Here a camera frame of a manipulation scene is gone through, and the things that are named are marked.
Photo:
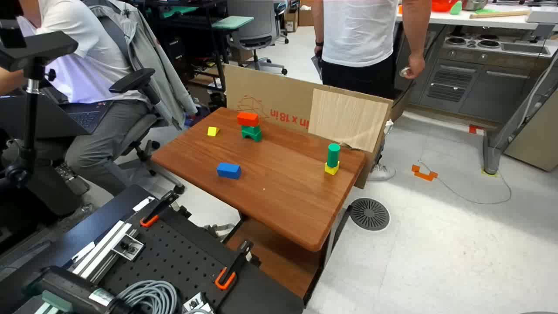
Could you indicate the yellow wedge building block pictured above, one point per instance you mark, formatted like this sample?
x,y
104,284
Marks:
x,y
211,132

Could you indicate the standing person white shirt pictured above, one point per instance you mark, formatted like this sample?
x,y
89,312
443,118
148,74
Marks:
x,y
357,29

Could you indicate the light plywood panel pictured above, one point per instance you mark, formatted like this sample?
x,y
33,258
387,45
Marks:
x,y
345,120

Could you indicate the black office chair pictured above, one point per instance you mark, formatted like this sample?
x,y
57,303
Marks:
x,y
132,80

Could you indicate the green arch building block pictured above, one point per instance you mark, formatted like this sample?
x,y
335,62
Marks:
x,y
251,134

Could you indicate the yellow cube building block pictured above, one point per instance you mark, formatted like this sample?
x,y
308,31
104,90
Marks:
x,y
331,172

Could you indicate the brown cardboard box wall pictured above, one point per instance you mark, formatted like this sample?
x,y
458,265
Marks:
x,y
266,97

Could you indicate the blue building block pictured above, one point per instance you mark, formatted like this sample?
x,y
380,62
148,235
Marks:
x,y
228,170

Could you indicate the orange building block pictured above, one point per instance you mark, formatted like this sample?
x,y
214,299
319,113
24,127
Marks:
x,y
247,118

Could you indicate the seated person white shirt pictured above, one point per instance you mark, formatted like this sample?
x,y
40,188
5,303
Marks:
x,y
87,59

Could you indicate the silver aluminium rail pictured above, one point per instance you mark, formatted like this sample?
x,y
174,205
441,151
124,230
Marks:
x,y
104,247

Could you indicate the green cylinder building block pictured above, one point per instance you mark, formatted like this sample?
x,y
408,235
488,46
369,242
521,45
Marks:
x,y
333,155

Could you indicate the black perforated breadboard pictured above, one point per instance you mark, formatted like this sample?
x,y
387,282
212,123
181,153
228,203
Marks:
x,y
174,256

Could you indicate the grey swivel chair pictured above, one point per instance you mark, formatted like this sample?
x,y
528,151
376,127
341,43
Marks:
x,y
254,24

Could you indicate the orange floor tape mark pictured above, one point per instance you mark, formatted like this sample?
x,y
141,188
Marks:
x,y
422,174

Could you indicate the grey desk with drawers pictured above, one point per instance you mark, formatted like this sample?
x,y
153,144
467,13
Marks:
x,y
481,88

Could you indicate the round black floor grate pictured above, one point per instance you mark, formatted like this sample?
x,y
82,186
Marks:
x,y
368,214

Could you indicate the brown wooden table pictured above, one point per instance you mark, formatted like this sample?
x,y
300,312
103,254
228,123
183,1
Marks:
x,y
279,193

